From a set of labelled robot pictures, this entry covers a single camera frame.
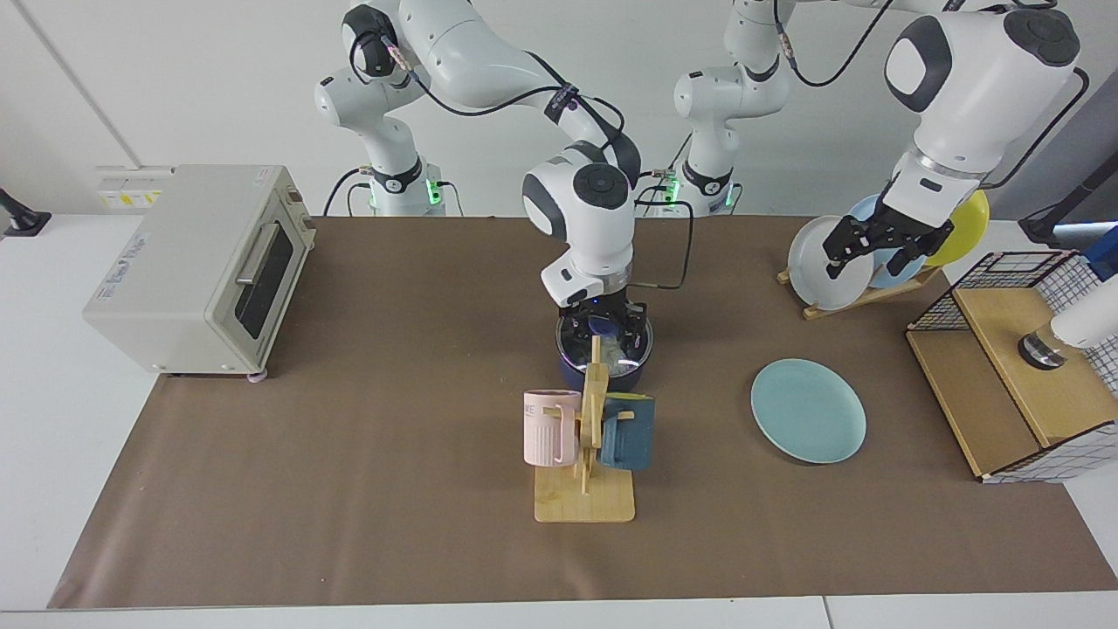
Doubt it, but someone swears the glass lid with blue knob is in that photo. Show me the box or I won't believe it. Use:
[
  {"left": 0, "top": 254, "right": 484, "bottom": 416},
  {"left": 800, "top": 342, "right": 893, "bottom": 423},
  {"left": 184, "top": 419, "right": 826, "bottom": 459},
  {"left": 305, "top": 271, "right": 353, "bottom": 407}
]
[{"left": 557, "top": 310, "right": 654, "bottom": 378}]

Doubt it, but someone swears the light blue plate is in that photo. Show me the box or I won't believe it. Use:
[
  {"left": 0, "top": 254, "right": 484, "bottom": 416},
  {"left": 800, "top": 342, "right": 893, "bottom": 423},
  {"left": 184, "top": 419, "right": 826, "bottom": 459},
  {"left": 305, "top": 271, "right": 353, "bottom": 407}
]
[{"left": 845, "top": 193, "right": 932, "bottom": 291}]

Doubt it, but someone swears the grey plate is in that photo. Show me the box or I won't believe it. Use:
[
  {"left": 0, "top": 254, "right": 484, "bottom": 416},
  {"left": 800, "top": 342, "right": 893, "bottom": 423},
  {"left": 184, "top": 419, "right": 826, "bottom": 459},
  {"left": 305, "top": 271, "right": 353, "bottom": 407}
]
[{"left": 787, "top": 215, "right": 877, "bottom": 312}]

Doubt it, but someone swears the wooden plate rack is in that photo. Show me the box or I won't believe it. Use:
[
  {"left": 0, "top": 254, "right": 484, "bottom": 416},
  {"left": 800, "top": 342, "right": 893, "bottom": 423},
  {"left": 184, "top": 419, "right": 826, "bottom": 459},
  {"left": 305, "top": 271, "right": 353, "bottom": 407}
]
[{"left": 776, "top": 265, "right": 944, "bottom": 321}]

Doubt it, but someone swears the yellow plate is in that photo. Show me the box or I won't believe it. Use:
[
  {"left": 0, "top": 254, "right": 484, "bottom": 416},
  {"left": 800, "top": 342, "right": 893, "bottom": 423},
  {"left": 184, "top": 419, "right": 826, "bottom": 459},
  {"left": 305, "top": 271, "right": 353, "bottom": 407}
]
[{"left": 926, "top": 188, "right": 991, "bottom": 267}]

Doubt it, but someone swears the teal plate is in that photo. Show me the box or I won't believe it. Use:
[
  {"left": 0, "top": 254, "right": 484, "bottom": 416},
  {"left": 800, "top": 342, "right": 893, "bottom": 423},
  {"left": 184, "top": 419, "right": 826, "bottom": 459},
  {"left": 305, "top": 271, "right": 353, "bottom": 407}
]
[{"left": 750, "top": 357, "right": 868, "bottom": 465}]

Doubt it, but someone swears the dark blue mug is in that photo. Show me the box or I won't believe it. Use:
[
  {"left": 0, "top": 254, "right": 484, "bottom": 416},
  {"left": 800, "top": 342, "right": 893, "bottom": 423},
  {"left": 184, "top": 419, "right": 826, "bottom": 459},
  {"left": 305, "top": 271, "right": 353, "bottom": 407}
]
[{"left": 599, "top": 393, "right": 656, "bottom": 473}]

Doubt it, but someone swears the pink mug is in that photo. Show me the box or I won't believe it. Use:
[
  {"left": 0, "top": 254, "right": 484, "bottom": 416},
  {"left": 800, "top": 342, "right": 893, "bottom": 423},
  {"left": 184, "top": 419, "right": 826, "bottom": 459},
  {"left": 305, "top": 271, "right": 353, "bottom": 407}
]
[{"left": 522, "top": 389, "right": 583, "bottom": 468}]

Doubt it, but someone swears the black angled stand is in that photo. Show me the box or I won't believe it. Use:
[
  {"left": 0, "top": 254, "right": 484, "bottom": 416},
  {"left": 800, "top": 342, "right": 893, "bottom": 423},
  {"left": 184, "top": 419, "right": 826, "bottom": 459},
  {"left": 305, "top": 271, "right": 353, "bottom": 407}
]
[{"left": 1018, "top": 156, "right": 1118, "bottom": 247}]

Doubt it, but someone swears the wooden cup stand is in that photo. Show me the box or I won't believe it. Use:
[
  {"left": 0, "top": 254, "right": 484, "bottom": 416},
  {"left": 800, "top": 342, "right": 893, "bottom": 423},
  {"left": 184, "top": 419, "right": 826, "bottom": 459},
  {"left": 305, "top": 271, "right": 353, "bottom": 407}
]
[{"left": 534, "top": 335, "right": 637, "bottom": 524}]

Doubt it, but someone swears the white cylinder with dark cap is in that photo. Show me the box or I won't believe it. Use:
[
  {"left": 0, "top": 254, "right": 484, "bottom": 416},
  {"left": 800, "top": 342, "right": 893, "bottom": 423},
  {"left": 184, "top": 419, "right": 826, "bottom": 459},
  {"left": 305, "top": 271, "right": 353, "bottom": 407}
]
[{"left": 1018, "top": 301, "right": 1118, "bottom": 371}]

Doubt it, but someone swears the blue box corner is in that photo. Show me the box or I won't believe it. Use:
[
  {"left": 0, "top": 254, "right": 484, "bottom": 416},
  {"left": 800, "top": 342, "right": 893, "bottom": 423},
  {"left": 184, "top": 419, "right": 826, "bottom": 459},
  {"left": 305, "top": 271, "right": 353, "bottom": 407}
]
[{"left": 1083, "top": 225, "right": 1118, "bottom": 282}]

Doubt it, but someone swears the brown table cloth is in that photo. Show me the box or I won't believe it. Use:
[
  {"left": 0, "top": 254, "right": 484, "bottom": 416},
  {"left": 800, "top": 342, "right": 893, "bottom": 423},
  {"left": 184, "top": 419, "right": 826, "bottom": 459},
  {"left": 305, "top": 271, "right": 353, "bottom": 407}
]
[{"left": 48, "top": 216, "right": 1118, "bottom": 610}]

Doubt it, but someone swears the pale toaster oven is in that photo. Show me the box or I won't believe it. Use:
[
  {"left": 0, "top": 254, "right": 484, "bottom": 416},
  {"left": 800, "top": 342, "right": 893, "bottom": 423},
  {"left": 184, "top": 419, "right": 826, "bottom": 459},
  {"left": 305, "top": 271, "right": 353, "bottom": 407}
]
[{"left": 83, "top": 164, "right": 317, "bottom": 384}]

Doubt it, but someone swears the blue pot with long handle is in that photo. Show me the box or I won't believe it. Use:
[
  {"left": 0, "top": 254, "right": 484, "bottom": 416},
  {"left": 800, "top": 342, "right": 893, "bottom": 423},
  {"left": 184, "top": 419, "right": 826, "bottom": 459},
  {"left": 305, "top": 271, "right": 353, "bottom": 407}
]
[{"left": 556, "top": 313, "right": 654, "bottom": 394}]

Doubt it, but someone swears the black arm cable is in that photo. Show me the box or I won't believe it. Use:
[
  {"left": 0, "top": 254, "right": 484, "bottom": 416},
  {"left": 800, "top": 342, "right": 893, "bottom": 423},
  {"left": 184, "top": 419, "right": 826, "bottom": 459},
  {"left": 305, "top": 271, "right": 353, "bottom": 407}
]
[
  {"left": 349, "top": 31, "right": 695, "bottom": 291},
  {"left": 771, "top": 0, "right": 1091, "bottom": 190}
]

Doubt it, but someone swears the wire basket with wooden floor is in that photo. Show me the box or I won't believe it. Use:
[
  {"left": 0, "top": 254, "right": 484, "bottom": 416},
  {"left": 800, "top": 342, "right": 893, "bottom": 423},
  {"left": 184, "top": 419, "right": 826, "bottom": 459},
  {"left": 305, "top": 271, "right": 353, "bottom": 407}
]
[{"left": 905, "top": 250, "right": 1118, "bottom": 484}]

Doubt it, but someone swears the small black clamp mount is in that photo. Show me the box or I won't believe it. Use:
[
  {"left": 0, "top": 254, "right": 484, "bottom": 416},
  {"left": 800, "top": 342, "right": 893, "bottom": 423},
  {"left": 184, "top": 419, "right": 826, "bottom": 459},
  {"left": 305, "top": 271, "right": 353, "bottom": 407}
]
[{"left": 0, "top": 188, "right": 52, "bottom": 238}]

